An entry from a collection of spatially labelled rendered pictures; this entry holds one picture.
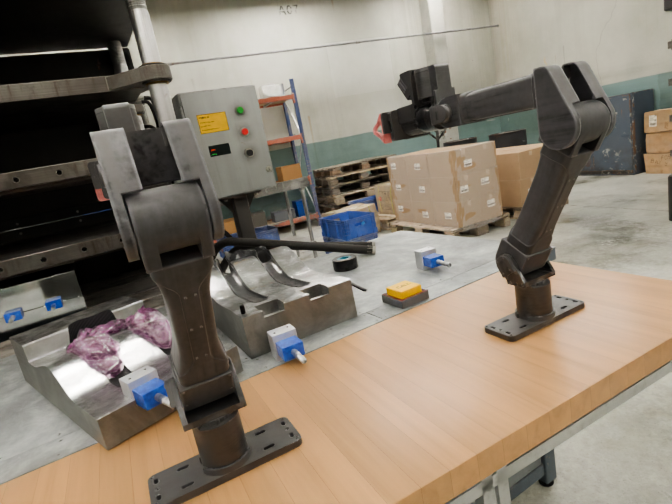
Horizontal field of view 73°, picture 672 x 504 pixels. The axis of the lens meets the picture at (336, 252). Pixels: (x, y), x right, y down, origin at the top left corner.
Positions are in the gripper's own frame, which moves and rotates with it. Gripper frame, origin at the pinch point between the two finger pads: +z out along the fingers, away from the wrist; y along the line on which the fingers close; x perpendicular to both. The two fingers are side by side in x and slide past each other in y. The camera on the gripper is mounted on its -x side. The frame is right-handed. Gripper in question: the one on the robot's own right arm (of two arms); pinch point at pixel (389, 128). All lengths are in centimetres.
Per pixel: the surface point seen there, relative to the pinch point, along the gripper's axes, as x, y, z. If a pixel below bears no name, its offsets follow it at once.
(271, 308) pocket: 33, 40, -4
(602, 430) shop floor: 120, -71, 2
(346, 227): 79, -142, 317
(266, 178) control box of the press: 8, 7, 80
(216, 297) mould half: 31, 48, 13
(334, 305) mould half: 35.5, 27.1, -7.6
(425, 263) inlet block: 37.6, -7.8, 5.0
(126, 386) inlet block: 33, 70, -18
